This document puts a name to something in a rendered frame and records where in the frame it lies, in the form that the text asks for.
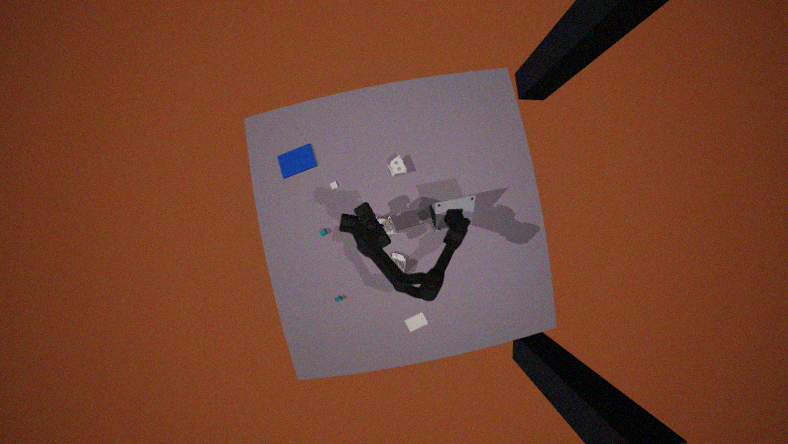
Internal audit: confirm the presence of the blue flat plate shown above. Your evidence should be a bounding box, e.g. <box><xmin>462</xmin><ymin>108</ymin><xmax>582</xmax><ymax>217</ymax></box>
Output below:
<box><xmin>277</xmin><ymin>144</ymin><xmax>317</xmax><ymax>178</ymax></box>

